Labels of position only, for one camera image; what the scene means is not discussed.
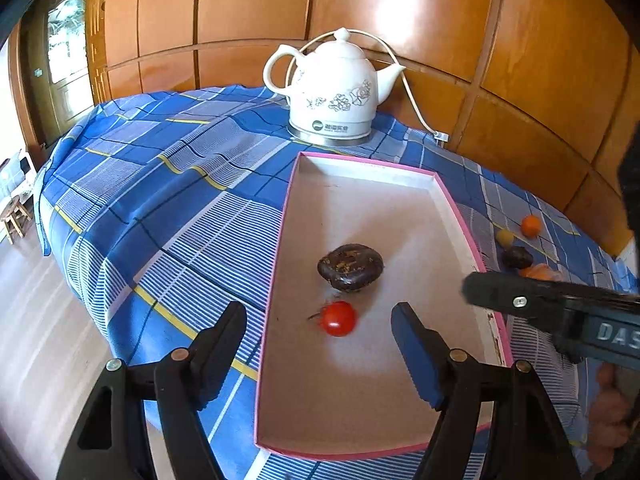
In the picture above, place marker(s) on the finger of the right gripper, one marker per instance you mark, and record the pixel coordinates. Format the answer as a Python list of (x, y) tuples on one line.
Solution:
[(540, 303)]

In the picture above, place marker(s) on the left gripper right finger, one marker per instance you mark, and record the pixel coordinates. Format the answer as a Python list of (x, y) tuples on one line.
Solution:
[(526, 438)]

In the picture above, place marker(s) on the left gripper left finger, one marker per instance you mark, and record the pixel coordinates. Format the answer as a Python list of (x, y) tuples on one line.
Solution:
[(110, 439)]

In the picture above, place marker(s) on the orange plastic bag with fruit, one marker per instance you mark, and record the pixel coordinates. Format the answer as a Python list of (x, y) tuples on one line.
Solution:
[(541, 272)]

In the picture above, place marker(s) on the dark brown passion fruit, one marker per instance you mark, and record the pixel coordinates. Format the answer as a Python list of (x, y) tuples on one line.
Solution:
[(517, 258)]

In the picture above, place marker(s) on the small yellow-green longan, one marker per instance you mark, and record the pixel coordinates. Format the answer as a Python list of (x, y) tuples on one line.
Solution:
[(504, 238)]

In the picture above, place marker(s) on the small orange mandarin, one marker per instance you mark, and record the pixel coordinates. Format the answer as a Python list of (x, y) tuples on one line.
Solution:
[(531, 226)]

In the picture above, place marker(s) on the wrinkled brown passion fruit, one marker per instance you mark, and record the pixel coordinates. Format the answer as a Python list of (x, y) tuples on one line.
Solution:
[(351, 267)]

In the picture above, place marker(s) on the red cherry tomato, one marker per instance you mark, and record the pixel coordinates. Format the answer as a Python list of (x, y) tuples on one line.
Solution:
[(338, 319)]

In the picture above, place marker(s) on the person's right hand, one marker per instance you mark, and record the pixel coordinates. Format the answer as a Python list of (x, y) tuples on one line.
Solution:
[(607, 417)]

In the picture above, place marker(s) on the pink shallow cardboard tray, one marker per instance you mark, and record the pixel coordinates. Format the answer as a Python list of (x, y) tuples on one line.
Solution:
[(346, 398)]

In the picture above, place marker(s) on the blue plaid tablecloth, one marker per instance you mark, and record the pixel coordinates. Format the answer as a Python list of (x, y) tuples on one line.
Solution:
[(162, 208)]

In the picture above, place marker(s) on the small wooden stool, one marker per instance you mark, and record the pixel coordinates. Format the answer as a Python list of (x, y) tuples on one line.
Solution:
[(13, 217)]

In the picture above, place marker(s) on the white ceramic electric kettle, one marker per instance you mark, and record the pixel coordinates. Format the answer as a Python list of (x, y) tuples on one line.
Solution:
[(335, 90)]

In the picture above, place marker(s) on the wooden glass door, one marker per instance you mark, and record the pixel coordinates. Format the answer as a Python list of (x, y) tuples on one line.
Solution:
[(54, 67)]

